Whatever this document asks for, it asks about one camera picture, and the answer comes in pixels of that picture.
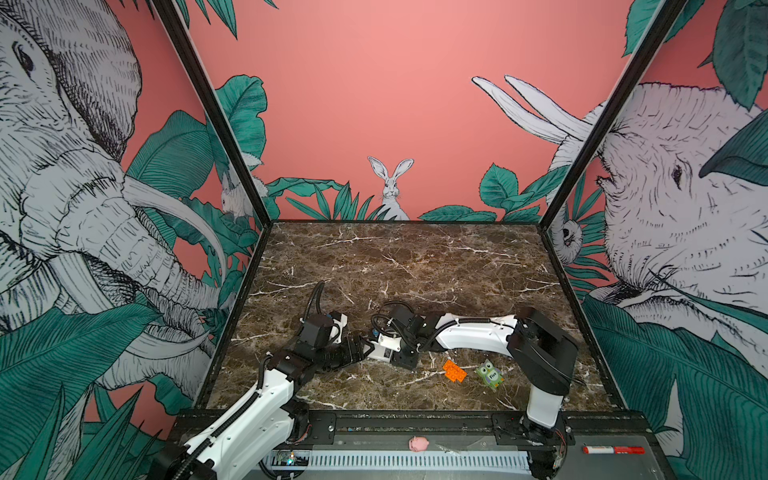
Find white red remote control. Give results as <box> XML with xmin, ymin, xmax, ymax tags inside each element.
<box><xmin>367</xmin><ymin>342</ymin><xmax>396</xmax><ymax>363</ymax></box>

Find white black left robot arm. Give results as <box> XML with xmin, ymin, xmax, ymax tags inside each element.
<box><xmin>147</xmin><ymin>312</ymin><xmax>375</xmax><ymax>479</ymax></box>

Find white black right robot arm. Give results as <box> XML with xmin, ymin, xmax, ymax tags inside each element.
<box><xmin>376</xmin><ymin>302</ymin><xmax>579</xmax><ymax>432</ymax></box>

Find orange toy brick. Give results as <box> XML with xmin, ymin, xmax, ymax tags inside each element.
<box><xmin>443</xmin><ymin>360</ymin><xmax>467</xmax><ymax>383</ymax></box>

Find red white marker pen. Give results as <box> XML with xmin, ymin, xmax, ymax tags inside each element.
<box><xmin>582</xmin><ymin>445</ymin><xmax>645</xmax><ymax>455</ymax></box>

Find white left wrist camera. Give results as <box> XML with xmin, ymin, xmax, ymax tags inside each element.
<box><xmin>329</xmin><ymin>311</ymin><xmax>348</xmax><ymax>344</ymax></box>

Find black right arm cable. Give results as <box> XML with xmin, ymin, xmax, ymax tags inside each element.
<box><xmin>370</xmin><ymin>301</ymin><xmax>415</xmax><ymax>337</ymax></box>

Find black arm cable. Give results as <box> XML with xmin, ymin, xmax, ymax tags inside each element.
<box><xmin>302</xmin><ymin>280</ymin><xmax>326</xmax><ymax>322</ymax></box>
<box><xmin>370</xmin><ymin>301</ymin><xmax>415</xmax><ymax>337</ymax></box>

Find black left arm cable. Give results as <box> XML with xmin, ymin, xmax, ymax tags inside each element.
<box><xmin>302</xmin><ymin>280</ymin><xmax>326</xmax><ymax>322</ymax></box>

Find white slotted cable duct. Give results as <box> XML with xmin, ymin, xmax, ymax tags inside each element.
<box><xmin>264</xmin><ymin>450</ymin><xmax>531</xmax><ymax>475</ymax></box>

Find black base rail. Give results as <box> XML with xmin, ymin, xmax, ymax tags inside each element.
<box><xmin>173</xmin><ymin>409</ymin><xmax>655</xmax><ymax>448</ymax></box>

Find black corner frame post right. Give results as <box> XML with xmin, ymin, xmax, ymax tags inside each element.
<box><xmin>538</xmin><ymin>0</ymin><xmax>687</xmax><ymax>231</ymax></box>

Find black corner frame post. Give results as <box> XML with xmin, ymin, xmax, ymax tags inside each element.
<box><xmin>152</xmin><ymin>0</ymin><xmax>272</xmax><ymax>229</ymax></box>
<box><xmin>538</xmin><ymin>0</ymin><xmax>687</xmax><ymax>231</ymax></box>

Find black corner frame post left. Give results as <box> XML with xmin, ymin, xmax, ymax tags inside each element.
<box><xmin>152</xmin><ymin>0</ymin><xmax>272</xmax><ymax>229</ymax></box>

